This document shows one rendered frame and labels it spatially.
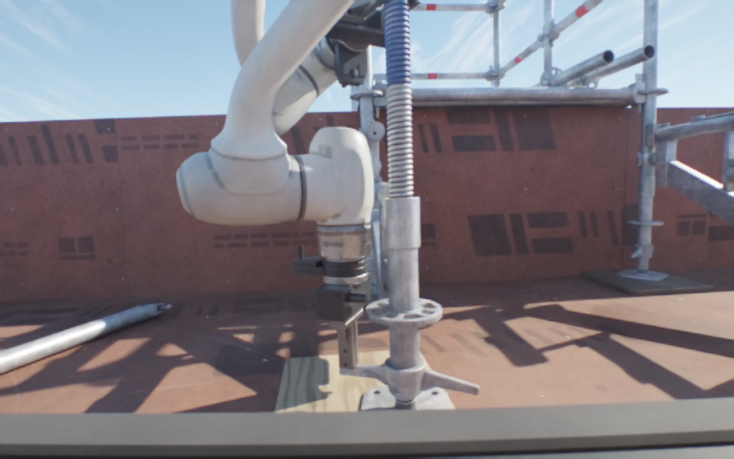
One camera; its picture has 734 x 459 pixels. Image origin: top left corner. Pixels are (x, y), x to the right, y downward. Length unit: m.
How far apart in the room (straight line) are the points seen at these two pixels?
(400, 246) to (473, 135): 1.07
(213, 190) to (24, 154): 1.46
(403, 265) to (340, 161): 0.18
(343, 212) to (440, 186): 0.99
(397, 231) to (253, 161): 0.23
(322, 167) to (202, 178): 0.16
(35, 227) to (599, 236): 2.29
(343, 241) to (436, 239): 0.99
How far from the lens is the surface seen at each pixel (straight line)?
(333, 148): 0.57
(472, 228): 1.58
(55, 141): 1.87
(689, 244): 2.11
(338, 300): 0.58
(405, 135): 0.57
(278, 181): 0.53
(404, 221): 0.56
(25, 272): 1.98
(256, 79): 0.52
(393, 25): 0.61
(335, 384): 0.78
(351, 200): 0.57
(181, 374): 0.96
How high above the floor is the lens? 0.39
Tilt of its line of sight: 6 degrees down
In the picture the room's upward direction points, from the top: 2 degrees counter-clockwise
